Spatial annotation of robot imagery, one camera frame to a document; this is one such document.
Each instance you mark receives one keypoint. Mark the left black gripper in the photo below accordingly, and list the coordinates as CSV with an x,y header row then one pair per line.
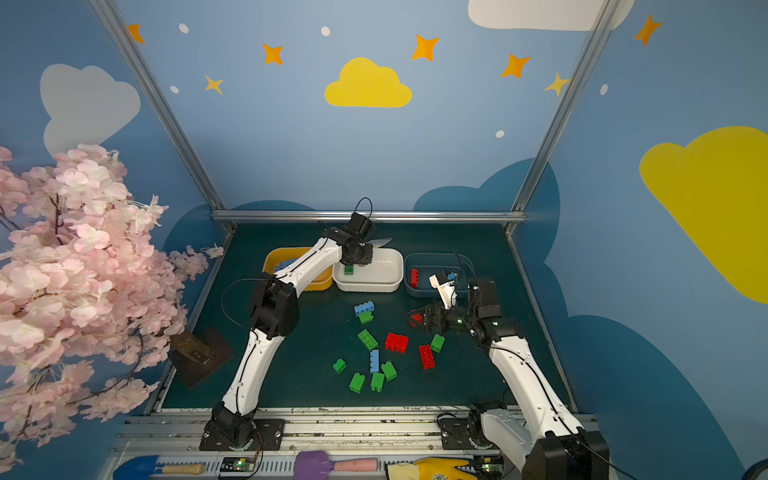
x,y
363,253

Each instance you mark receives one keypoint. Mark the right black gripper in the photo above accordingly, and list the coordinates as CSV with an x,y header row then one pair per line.
x,y
435,318

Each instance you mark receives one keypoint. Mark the red lego brick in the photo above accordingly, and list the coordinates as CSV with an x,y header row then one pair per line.
x,y
413,278
426,357
396,343
416,320

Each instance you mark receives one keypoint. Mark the blue lego brick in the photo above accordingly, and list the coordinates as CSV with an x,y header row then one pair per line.
x,y
374,361
284,264
364,307

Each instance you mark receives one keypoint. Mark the small green lego brick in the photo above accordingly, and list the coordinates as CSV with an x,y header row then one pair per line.
x,y
339,366
437,343
366,317

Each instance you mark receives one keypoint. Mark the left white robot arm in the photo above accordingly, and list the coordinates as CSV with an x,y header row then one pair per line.
x,y
274,315

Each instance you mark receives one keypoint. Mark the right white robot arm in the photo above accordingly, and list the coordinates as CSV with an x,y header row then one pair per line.
x,y
548,441

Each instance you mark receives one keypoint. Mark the white plastic bin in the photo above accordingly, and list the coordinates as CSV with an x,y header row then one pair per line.
x,y
383,275

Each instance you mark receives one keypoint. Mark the teal plastic bin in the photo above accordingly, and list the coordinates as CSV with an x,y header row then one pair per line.
x,y
430,263

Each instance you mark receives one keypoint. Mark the purple toy shovel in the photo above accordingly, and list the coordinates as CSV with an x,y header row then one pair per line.
x,y
317,465

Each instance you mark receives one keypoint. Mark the green circuit board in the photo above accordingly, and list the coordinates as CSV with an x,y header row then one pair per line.
x,y
237,467

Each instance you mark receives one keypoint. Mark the pink cherry blossom tree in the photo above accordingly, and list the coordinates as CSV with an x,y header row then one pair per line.
x,y
87,301

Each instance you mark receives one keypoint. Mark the blue toy shovel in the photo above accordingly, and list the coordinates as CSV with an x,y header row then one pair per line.
x,y
141,468

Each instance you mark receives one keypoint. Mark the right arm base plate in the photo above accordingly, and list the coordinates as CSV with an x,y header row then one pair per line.
x,y
462,433

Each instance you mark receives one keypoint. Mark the horizontal metal frame bar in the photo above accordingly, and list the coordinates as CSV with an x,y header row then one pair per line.
x,y
422,217

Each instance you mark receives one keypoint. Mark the dark tree base plate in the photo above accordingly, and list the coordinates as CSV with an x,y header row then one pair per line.
x,y
196,357

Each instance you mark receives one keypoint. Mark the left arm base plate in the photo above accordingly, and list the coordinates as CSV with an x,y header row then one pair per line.
x,y
247,435

